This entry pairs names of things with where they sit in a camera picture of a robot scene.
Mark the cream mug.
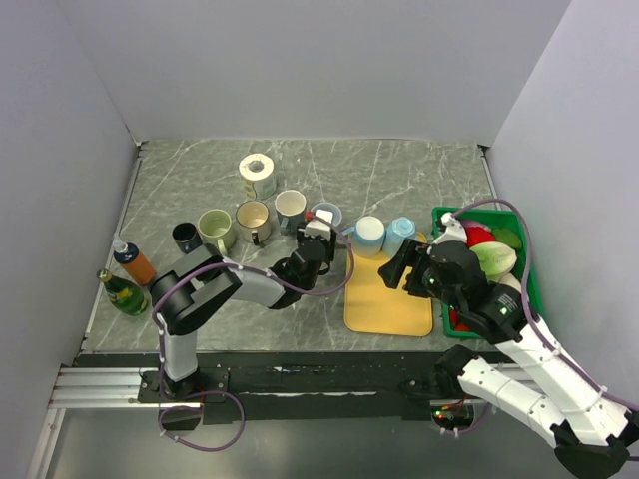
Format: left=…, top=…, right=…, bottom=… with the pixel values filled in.
left=236, top=200, right=272, bottom=246

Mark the green bottle gold cap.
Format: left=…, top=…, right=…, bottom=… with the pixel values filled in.
left=96, top=268, right=148, bottom=316

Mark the orange juice bottle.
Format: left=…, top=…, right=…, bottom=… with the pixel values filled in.
left=112, top=234, right=156, bottom=286

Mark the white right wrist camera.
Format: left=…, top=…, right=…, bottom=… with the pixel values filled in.
left=434, top=213, right=467, bottom=244

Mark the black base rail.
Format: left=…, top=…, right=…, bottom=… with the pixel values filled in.
left=137, top=350, right=495, bottom=426

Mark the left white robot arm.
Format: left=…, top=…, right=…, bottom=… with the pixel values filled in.
left=149, top=224, right=337, bottom=401

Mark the white toy radish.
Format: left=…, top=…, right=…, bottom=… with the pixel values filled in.
left=496, top=273, right=521, bottom=292

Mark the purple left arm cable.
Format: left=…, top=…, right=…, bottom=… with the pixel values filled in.
left=154, top=227, right=356, bottom=380

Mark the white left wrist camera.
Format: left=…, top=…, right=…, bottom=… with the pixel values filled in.
left=304, top=209, right=333, bottom=240

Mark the small grey cup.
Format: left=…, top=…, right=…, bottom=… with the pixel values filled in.
left=310, top=202, right=343, bottom=229

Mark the grey blue mug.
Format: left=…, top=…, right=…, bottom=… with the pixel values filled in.
left=275, top=190, right=307, bottom=236

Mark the yellow tray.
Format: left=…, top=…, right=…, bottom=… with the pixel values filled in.
left=343, top=251, right=433, bottom=337

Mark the green plastic bin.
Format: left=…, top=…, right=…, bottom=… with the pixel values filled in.
left=430, top=207, right=545, bottom=340

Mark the light blue white mug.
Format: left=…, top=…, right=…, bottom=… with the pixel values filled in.
left=342, top=216, right=385, bottom=257

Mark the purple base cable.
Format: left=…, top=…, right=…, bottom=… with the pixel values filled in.
left=157, top=387, right=247, bottom=453

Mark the green toy cabbage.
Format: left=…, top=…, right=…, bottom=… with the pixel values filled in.
left=470, top=241, right=517, bottom=276

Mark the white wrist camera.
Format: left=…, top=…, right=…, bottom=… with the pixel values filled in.
left=304, top=209, right=333, bottom=240
left=434, top=213, right=467, bottom=244

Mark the white paper towel roll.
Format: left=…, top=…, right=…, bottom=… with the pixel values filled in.
left=239, top=154, right=277, bottom=201

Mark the dark blue mug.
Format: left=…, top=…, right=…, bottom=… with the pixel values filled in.
left=172, top=223, right=203, bottom=254

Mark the green toy vegetable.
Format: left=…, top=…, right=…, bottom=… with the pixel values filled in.
left=491, top=228, right=523, bottom=250

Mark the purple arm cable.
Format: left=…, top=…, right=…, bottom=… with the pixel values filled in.
left=154, top=227, right=356, bottom=380
left=443, top=199, right=639, bottom=460

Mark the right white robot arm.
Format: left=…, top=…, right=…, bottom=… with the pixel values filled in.
left=378, top=239, right=638, bottom=478

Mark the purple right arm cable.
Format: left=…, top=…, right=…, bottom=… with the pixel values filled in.
left=443, top=199, right=639, bottom=460

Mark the red toy pepper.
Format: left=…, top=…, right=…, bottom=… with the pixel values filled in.
left=465, top=227, right=495, bottom=247

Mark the light green mug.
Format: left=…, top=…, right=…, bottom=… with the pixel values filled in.
left=197, top=209, right=236, bottom=255

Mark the light blue faceted mug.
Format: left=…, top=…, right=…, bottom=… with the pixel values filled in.
left=382, top=217, right=416, bottom=258

